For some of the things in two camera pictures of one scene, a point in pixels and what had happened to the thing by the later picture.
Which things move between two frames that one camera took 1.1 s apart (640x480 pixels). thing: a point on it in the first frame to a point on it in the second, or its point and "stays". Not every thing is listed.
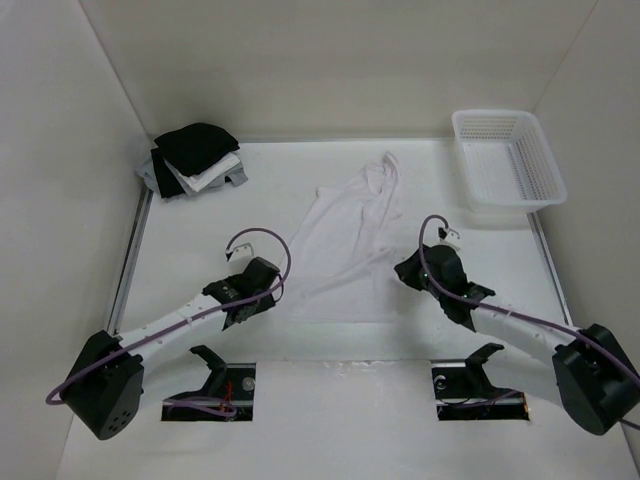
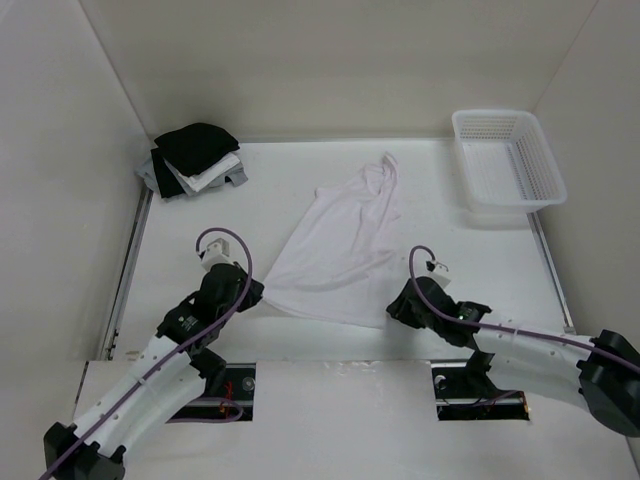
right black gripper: [406, 271] to [399, 310]
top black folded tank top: [196, 147] stays
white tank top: [343, 268] stays
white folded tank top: [195, 180] stays
